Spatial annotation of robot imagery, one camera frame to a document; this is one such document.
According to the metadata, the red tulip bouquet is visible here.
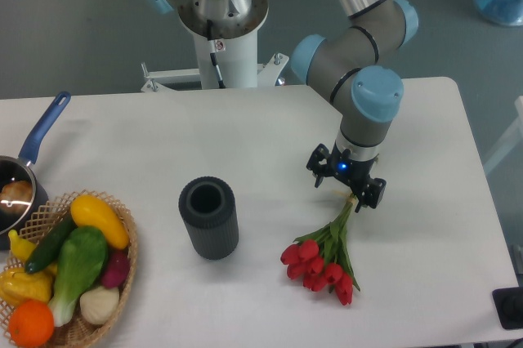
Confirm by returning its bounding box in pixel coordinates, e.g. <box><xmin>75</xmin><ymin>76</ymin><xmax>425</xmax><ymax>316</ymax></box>
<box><xmin>280</xmin><ymin>195</ymin><xmax>360</xmax><ymax>306</ymax></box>

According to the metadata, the dark grey ribbed vase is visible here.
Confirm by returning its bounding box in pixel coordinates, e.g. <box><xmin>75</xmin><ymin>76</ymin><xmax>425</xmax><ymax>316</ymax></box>
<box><xmin>178</xmin><ymin>176</ymin><xmax>239</xmax><ymax>261</ymax></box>

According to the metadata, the brown bread roll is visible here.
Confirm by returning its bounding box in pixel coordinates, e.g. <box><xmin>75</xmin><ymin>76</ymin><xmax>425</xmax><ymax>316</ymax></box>
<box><xmin>1</xmin><ymin>181</ymin><xmax>33</xmax><ymax>216</ymax></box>

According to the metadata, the green cucumber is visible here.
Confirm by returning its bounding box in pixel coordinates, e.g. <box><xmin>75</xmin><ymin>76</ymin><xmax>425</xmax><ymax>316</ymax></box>
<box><xmin>25</xmin><ymin>213</ymin><xmax>77</xmax><ymax>274</ymax></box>

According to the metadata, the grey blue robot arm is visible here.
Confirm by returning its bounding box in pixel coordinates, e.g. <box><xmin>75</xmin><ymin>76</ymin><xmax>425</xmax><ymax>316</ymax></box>
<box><xmin>148</xmin><ymin>0</ymin><xmax>418</xmax><ymax>208</ymax></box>

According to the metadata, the green bok choy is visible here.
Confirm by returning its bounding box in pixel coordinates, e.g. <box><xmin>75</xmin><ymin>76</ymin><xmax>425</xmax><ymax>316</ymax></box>
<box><xmin>48</xmin><ymin>226</ymin><xmax>108</xmax><ymax>328</ymax></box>

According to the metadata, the purple red onion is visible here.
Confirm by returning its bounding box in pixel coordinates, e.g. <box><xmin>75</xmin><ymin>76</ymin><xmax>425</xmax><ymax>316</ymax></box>
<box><xmin>100</xmin><ymin>251</ymin><xmax>130</xmax><ymax>288</ymax></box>

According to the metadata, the yellow squash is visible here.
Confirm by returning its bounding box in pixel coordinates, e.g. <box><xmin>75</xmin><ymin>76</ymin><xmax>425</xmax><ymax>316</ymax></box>
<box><xmin>70</xmin><ymin>194</ymin><xmax>130</xmax><ymax>250</ymax></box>

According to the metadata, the blue handled saucepan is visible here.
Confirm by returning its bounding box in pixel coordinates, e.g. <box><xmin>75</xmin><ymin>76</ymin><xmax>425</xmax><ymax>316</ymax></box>
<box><xmin>1</xmin><ymin>91</ymin><xmax>71</xmax><ymax>251</ymax></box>

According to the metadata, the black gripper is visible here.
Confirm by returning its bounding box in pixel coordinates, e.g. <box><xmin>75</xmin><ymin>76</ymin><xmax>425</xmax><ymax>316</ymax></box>
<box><xmin>306</xmin><ymin>144</ymin><xmax>387</xmax><ymax>213</ymax></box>

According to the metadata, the orange fruit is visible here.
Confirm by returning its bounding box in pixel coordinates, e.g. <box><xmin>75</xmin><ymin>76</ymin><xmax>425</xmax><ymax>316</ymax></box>
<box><xmin>7</xmin><ymin>300</ymin><xmax>55</xmax><ymax>347</ymax></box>

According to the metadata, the black base cable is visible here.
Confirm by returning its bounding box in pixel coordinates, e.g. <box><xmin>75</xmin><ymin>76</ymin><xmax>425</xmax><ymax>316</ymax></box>
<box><xmin>205</xmin><ymin>19</ymin><xmax>226</xmax><ymax>89</ymax></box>

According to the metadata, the white garlic bulb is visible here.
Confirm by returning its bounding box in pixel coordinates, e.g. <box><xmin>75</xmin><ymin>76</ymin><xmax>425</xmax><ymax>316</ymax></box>
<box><xmin>79</xmin><ymin>286</ymin><xmax>119</xmax><ymax>325</ymax></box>

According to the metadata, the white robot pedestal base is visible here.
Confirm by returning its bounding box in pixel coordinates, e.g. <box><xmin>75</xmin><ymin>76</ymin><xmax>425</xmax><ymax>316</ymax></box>
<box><xmin>141</xmin><ymin>0</ymin><xmax>289</xmax><ymax>91</ymax></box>

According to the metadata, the black device at edge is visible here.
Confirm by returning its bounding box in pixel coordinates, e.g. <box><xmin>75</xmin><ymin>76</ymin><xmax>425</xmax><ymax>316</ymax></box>
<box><xmin>492</xmin><ymin>287</ymin><xmax>522</xmax><ymax>330</ymax></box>

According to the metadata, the woven wicker basket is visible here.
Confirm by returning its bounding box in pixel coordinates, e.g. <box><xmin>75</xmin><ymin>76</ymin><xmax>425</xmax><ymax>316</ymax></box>
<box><xmin>17</xmin><ymin>190</ymin><xmax>138</xmax><ymax>347</ymax></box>

